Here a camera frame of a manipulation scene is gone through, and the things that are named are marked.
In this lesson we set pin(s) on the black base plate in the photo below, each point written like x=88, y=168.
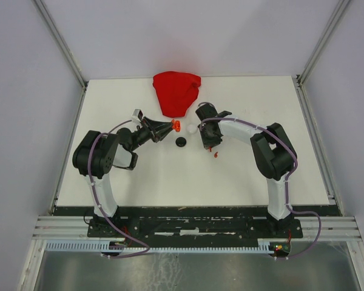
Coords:
x=150, y=224

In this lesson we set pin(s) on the right aluminium frame post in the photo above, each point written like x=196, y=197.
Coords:
x=333, y=23

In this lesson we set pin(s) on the aluminium frame post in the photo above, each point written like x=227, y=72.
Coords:
x=333, y=23
x=59, y=40

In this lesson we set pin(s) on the left aluminium frame post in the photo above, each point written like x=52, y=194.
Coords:
x=59, y=40

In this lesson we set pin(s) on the black earbud charging case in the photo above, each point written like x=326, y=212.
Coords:
x=180, y=141

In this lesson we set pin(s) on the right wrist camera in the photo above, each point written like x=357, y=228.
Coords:
x=206, y=104

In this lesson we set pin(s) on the white earbud charging case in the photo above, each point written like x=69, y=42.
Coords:
x=192, y=129

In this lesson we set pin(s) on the aluminium front rail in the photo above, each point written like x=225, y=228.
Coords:
x=74, y=228

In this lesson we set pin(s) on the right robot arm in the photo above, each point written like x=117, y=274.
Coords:
x=274, y=154

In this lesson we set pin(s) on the orange earbud charging case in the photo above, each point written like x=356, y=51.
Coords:
x=176, y=125

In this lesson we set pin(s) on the red cloth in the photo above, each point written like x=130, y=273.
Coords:
x=176, y=92

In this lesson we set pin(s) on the white cable duct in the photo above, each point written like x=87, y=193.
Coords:
x=109, y=246

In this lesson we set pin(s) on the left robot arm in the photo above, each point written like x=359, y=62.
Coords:
x=98, y=153

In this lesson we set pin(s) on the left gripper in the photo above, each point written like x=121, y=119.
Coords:
x=156, y=136

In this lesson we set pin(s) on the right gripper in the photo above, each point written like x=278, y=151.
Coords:
x=207, y=142

